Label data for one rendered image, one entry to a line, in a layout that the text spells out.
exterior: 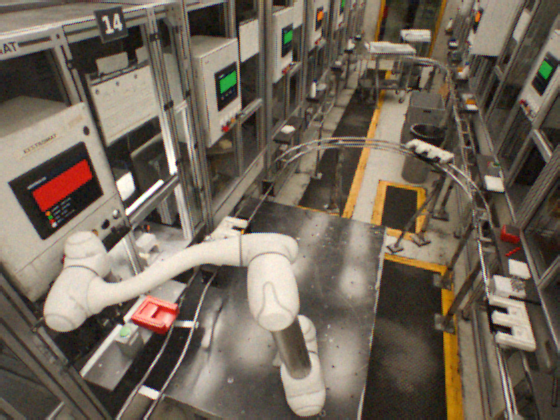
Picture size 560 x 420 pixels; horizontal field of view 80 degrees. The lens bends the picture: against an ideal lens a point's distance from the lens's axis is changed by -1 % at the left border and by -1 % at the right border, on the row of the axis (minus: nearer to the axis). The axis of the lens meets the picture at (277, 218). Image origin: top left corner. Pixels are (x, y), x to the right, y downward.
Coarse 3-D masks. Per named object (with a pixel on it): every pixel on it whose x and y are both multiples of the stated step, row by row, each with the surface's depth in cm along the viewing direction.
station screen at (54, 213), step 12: (84, 156) 103; (60, 168) 96; (72, 168) 99; (36, 180) 90; (48, 180) 93; (72, 192) 101; (84, 192) 106; (96, 192) 110; (36, 204) 91; (60, 204) 98; (72, 204) 102; (84, 204) 107; (48, 216) 95; (60, 216) 99; (48, 228) 96
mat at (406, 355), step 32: (384, 256) 306; (384, 288) 277; (416, 288) 278; (384, 320) 254; (416, 320) 254; (384, 352) 234; (416, 352) 234; (448, 352) 234; (384, 384) 216; (416, 384) 217; (448, 384) 217; (384, 416) 202; (416, 416) 202; (448, 416) 202
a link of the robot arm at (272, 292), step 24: (264, 264) 95; (288, 264) 98; (264, 288) 90; (288, 288) 90; (264, 312) 87; (288, 312) 88; (288, 336) 104; (288, 360) 115; (312, 360) 128; (288, 384) 125; (312, 384) 124; (312, 408) 124
